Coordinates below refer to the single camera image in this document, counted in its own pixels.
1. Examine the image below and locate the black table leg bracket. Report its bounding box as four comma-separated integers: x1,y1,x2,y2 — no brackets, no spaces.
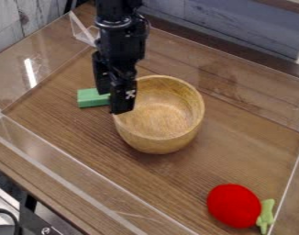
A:
18,194,62,235

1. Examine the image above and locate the brown wooden bowl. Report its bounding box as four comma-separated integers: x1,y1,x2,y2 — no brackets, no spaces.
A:
112,75,205,154

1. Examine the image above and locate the green rectangular block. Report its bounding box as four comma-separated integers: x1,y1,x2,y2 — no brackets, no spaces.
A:
77,88,109,108

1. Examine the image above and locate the clear acrylic tray wall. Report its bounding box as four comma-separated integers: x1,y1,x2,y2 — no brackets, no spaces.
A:
0,109,198,235

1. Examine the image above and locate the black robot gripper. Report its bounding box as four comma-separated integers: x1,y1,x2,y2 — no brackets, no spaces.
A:
91,17,149,115

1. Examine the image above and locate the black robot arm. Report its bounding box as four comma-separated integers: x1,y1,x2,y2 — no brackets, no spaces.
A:
91,0,149,115

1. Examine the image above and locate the red plush tomato toy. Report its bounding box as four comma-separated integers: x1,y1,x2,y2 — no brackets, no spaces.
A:
205,184,276,235

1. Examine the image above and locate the clear acrylic corner bracket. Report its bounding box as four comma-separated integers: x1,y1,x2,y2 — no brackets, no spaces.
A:
67,12,98,47

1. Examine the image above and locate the black cable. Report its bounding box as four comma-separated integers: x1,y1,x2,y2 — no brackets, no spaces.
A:
0,208,22,235

